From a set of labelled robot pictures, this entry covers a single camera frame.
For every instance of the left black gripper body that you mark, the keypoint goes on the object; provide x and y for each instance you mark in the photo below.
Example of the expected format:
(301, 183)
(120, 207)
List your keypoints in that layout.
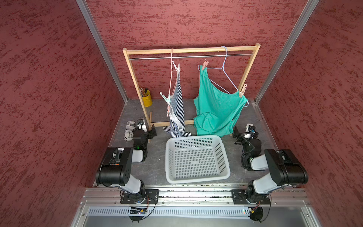
(149, 135)

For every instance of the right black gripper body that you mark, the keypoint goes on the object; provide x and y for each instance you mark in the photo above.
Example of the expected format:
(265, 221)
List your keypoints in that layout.
(240, 137)

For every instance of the green tank top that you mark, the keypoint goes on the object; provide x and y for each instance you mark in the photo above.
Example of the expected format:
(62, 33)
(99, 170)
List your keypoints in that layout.
(217, 111)

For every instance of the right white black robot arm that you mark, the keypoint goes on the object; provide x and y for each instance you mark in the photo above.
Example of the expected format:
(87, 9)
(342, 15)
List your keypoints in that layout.
(284, 169)

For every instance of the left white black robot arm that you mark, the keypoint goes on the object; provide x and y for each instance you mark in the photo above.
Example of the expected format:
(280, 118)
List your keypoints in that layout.
(115, 170)

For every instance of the striped tank top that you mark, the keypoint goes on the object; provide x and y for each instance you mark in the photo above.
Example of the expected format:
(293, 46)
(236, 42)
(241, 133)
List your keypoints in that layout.
(176, 116)

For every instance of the mint clothespin lower striped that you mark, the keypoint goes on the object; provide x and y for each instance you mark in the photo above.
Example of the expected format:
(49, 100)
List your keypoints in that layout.
(166, 99)

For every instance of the yellow pencil cup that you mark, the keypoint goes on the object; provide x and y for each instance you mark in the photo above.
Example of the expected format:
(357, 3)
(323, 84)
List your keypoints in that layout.
(146, 97)

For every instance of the white plastic laundry basket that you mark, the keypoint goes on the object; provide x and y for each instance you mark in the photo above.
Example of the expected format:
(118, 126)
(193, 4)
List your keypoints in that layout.
(196, 159)

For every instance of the white clothespin top striped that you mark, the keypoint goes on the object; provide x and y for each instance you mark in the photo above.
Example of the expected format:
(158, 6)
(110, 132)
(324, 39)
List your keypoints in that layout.
(177, 68)

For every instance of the wooden clothes rack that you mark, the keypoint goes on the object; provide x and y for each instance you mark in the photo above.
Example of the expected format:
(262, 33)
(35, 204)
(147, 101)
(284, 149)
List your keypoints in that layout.
(254, 49)

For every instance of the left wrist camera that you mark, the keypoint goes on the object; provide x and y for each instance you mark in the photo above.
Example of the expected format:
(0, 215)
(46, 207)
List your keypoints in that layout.
(141, 125)

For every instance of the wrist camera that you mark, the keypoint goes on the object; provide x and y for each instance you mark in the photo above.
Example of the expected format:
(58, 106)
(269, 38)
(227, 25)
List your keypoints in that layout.
(141, 125)
(252, 129)

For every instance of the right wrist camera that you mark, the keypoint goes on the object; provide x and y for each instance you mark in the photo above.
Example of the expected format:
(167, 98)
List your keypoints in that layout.
(252, 129)

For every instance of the pink wire hanger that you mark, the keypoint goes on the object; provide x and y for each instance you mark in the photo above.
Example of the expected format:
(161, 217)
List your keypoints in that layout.
(170, 84)

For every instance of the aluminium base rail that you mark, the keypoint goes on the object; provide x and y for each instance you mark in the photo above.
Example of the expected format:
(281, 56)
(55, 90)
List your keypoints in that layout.
(216, 195)

